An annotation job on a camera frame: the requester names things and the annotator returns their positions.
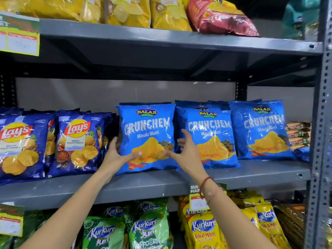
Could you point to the person's left hand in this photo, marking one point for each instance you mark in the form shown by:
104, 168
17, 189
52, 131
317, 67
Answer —
112, 160

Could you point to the person's right hand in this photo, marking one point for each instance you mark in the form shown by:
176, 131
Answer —
190, 159

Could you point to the person's right thumb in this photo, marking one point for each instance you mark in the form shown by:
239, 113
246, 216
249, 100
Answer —
173, 155

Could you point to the person's left thumb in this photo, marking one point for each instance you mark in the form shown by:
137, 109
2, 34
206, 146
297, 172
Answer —
132, 156

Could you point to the light blue chips packet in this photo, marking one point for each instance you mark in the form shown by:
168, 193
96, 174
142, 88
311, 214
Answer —
215, 137
259, 127
189, 104
147, 127

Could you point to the person's right forearm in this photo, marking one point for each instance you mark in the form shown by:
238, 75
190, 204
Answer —
233, 223

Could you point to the person's left forearm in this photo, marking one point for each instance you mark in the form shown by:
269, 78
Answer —
67, 217

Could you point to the dark blue chips packet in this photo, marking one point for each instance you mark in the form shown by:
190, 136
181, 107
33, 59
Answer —
51, 142
23, 150
106, 137
77, 145

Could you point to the grey metal shelf board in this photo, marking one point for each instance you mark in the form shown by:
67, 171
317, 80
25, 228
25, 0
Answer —
155, 184
168, 37

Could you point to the yellow snack packet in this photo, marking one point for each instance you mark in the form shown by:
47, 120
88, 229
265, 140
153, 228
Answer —
272, 225
205, 230
250, 216
182, 207

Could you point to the green yellow price tag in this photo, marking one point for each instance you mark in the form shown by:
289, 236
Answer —
197, 203
10, 221
19, 38

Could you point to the stack of small striped packets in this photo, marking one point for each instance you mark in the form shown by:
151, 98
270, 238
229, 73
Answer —
298, 134

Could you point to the dark green snack packet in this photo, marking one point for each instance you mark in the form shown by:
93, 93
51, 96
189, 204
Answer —
28, 230

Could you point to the small blue snack packet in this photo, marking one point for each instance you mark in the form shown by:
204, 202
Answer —
302, 154

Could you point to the brown snack packet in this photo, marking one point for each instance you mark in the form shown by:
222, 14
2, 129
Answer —
291, 223

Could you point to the yellow chips packet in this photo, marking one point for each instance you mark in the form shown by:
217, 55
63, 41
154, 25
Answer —
92, 10
46, 6
168, 15
129, 12

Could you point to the red snack packet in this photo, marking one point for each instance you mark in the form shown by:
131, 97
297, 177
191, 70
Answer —
220, 20

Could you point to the grey perforated rack upright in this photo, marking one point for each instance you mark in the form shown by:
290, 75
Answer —
321, 127

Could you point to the teal snack packet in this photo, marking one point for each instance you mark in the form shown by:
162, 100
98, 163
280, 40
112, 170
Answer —
300, 18

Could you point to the dark rack back post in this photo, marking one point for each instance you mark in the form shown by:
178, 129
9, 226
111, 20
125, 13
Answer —
241, 90
7, 90

